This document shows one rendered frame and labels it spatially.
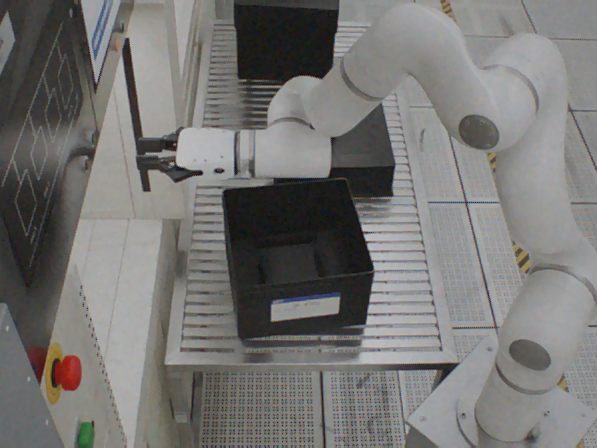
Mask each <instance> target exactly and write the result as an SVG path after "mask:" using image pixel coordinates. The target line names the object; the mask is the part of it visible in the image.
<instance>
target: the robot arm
mask: <svg viewBox="0 0 597 448"><path fill-rule="evenodd" d="M410 75H411V77H413V78H414V79H415V80H416V81H417V82H418V83H420V85H421V86H422V87H423V89H424V90H425V93H426V95H427V97H428V98H429V100H430V102H431V104H432V105H433V106H434V109H435V111H436V113H437V115H438V117H439V119H440V121H441V123H442V125H443V127H444V128H445V129H447V131H448V132H449V133H450V134H451V135H452V137H453V138H454V139H455V140H456V141H457V142H459V143H461V144H463V145H465V146H467V147H469V148H472V150H474V151H478V152H483V153H496V162H495V184H496V190H497V196H499V200H500V204H501V208H502V213H503V216H504V219H505V223H506V226H507V229H508V232H509V234H510V235H511V237H512V239H513V241H514V243H515V244H516V245H517V246H518V247H520V248H521V249H523V250H526V251H528V252H530V254H531V267H530V272H529V275H527V277H526V279H525V281H524V283H523V285H522V286H521V288H520V291H519V293H518V294H517V296H516V298H515V300H514V302H513V304H512V306H511V308H510V310H508V312H507V314H506V316H505V318H504V320H503V323H502V325H501V328H500V330H499V333H498V339H497V341H498V346H499V348H498V350H496V353H495V356H494V359H493V362H492V364H491V367H490V370H489V372H488V374H487V376H482V377H479V378H477V379H475V380H473V381H472V382H470V383H469V384H468V385H467V386H466V387H464V390H463V391H462V392H461V395H460V397H459V399H458V403H457V420H458V424H459V427H460V429H461V431H462V433H463V435H464V436H465V438H466V439H467V440H468V441H469V444H470V445H471V446H473V447H474V448H546V446H547V444H548V443H549V441H550V439H551V436H552V433H553V417H552V413H551V410H550V408H549V406H548V404H547V403H548V402H549V401H550V398H551V396H552V394H553V392H554V390H555V388H556V386H557V384H558V382H559V381H560V378H561V376H562V374H563V373H564V372H566V371H567V370H568V368H569V367H570V365H571V363H572V361H573V358H574V356H575V354H576V351H577V349H578V347H579V345H580V342H581V339H582V337H583V335H585V332H586V330H587V328H588V326H589V323H590V320H591V318H592V316H593V313H594V311H595V309H596V307H597V252H596V250H595V249H593V248H592V246H591V245H590V243H589V241H588V240H587V239H586V238H585V237H584V235H583V234H582V233H581V232H580V230H579V229H578V227H577V224H576V222H575V220H574V217H573V213H572V209H571V203H570V198H569V192H568V186H567V180H566V172H565V139H566V129H565V127H566V115H567V104H568V83H567V72H566V67H565V62H564V59H562V55H561V53H560V51H559V49H558V48H557V47H556V45H555V44H554V43H553V42H552V41H550V40H549V39H547V37H545V36H543V35H539V34H534V33H521V34H517V35H514V36H511V37H509V38H507V39H506V40H504V41H503V42H502V43H500V44H499V45H498V46H497V47H496V48H495V50H494V51H493V52H492V53H491V54H490V55H489V56H488V57H487V59H486V61H485V62H484V63H483V64H482V66H481V67H480V68H476V67H475V66H474V64H473V62H472V60H471V58H470V56H469V54H468V50H467V47H466V41H465V40H464V37H463V35H462V32H461V30H460V28H459V27H458V26H457V23H456V22H455V21H454V20H453V19H452V18H450V17H448V16H447V15H446V14H444V13H442V12H440V11H438V10H436V8H432V7H430V6H427V5H423V4H419V3H402V4H397V5H395V6H393V7H391V8H389V9H388V10H386V11H385V12H384V13H383V14H382V15H381V16H379V17H378V18H377V19H376V20H375V21H374V22H373V23H372V25H371V26H370V27H369V28H368V29H367V31H366V32H365V33H364V34H363V35H361V36H360V37H359V38H358V39H357V41H356V42H355V43H354V44H353V45H352V46H351V48H350V49H349V51H348V52H347V53H345V54H344V55H343V56H342V57H341V58H340V60H339V61H338V62H337V63H336V64H335V65H334V68H333V69H332V70H330V71H329V72H328V73H327V75H326V76H325V77H324V78H323V79H319V78H314V77H309V76H299V77H295V78H293V79H291V80H288V81H287V82H286V83H285V85H284V86H283V87H282V88H281V90H280V91H279V92H278V93H277V94H275V96H274V97H273V98H272V101H271V103H270V106H269V109H268V128H267V130H241V136H238V132H233V131H227V130H218V129H205V128H189V129H187V128H185V127H180V128H179V129H177V130H175V131H174V132H172V133H170V134H168V135H167V134H165V135H163V136H162V138H139V140H138V141H139V148H140V152H141V153H163V149H164V150H169V151H177V154H176V156H169V157H160V158H159V157H158V155H136V157H135V159H136V166H137V170H138V171H159V172H160V173H165V174H166V175H168V176H169V177H170V178H171V179H172V180H173V183H175V184H177V183H179V182H180V181H181V183H211V181H220V180H227V179H231V178H234V175H237V173H238V172H241V178H326V177H327V176H328V174H330V169H331V159H332V148H331V137H337V136H340V135H343V134H345V133H347V132H349V131H350V130H351V128H353V127H354V126H355V125H357V124H358V123H359V122H360V121H361V120H362V119H364V118H365V117H366V116H367V115H368V114H369V112H370V111H372V110H373V109H374V108H375V107H377V106H378V105H379V104H380V103H381V102H382V101H383V100H384V99H385V98H387V97H388V95H389V94H391V93H392V92H393V91H394V90H395V89H396V88H397V87H398V86H399V85H400V84H401V83H402V82H404V81H405V80H406V79H407V78H408V76H410ZM310 123H311V125H312V126H313V127H314V129H311V128H310ZM173 144H175V145H173ZM171 162H174V165H171V164H170V163H171Z"/></svg>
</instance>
